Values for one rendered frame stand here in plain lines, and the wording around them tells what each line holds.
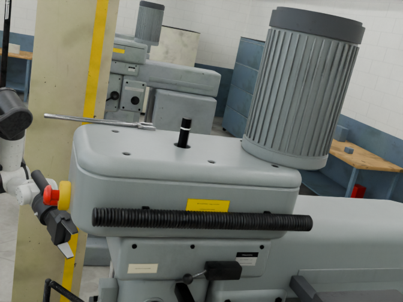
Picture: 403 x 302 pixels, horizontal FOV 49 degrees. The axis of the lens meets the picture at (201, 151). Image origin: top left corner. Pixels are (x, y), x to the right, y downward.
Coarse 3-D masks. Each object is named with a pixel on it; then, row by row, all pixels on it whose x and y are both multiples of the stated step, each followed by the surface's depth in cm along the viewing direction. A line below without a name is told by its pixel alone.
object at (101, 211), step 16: (96, 208) 77; (112, 208) 78; (144, 208) 81; (96, 224) 76; (112, 224) 77; (128, 224) 78; (144, 224) 79; (160, 224) 80; (176, 224) 81; (192, 224) 82; (208, 224) 83; (224, 224) 85; (240, 224) 86; (256, 224) 87; (272, 224) 88; (288, 224) 90; (304, 224) 91
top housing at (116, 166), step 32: (96, 128) 94; (128, 128) 99; (96, 160) 78; (128, 160) 79; (160, 160) 82; (192, 160) 86; (224, 160) 90; (256, 160) 95; (96, 192) 79; (128, 192) 80; (160, 192) 82; (192, 192) 84; (224, 192) 87; (256, 192) 89; (288, 192) 92
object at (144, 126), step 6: (48, 114) 94; (54, 114) 95; (60, 114) 96; (72, 120) 96; (78, 120) 96; (84, 120) 97; (90, 120) 97; (96, 120) 98; (102, 120) 98; (108, 120) 99; (114, 120) 100; (132, 126) 101; (138, 126) 100; (144, 126) 101; (150, 126) 102
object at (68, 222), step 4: (68, 216) 132; (64, 220) 132; (68, 220) 132; (64, 224) 131; (68, 224) 131; (72, 224) 131; (68, 228) 130; (72, 228) 130; (76, 228) 130; (72, 232) 129; (76, 232) 130
